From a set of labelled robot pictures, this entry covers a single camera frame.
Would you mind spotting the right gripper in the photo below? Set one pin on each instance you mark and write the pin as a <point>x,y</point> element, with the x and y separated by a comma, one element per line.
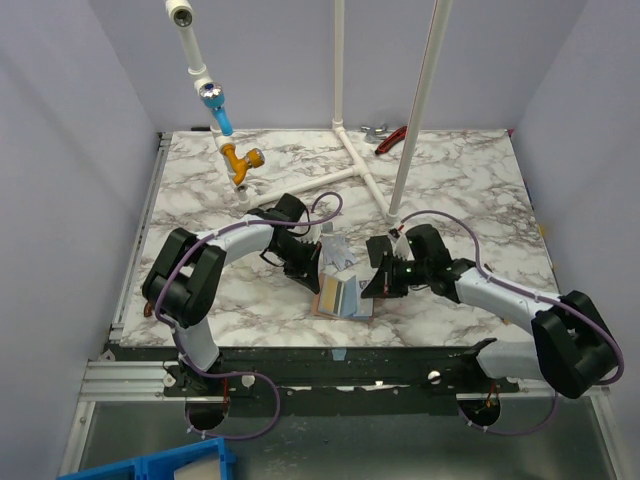
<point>388,270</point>

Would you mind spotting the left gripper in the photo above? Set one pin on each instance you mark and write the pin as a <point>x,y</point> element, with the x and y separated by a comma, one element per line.
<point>306,273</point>

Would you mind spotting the silver VIP card stack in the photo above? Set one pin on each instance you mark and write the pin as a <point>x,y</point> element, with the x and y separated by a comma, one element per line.
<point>337,252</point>

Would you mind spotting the single gold card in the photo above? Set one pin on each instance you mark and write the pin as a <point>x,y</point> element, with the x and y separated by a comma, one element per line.
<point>332,296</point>

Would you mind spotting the pink leather card holder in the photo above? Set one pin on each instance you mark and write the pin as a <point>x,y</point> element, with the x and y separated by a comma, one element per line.
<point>354,307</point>

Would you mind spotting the single silver VIP card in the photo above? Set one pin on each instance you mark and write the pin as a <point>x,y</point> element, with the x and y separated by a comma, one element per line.
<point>363,282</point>

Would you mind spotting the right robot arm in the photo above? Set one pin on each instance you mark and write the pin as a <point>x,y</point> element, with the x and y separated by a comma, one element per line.
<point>571,348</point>

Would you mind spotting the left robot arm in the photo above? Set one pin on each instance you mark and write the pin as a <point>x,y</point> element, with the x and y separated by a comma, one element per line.
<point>186,274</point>

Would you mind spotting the black VIP card stack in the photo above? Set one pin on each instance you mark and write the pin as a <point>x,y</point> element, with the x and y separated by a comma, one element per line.
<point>377,248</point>

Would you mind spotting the orange valve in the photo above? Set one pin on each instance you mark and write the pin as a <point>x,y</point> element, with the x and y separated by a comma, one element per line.
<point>241,165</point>

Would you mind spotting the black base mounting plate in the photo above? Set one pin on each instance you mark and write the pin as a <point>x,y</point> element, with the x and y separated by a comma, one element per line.
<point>357,381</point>

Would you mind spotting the metal clamp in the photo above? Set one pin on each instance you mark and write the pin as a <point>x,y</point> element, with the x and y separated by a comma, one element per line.
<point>375,131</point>

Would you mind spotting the blue valve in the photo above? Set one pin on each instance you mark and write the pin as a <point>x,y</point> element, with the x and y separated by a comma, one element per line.
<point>212,96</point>

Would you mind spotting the blue plastic bin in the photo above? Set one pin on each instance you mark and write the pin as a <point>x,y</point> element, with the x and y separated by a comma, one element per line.
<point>164,464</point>

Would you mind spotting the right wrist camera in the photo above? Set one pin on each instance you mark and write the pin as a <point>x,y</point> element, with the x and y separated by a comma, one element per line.
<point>402,248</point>

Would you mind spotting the white PVC pipe frame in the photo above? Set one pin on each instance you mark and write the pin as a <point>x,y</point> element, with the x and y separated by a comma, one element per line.
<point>181,14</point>

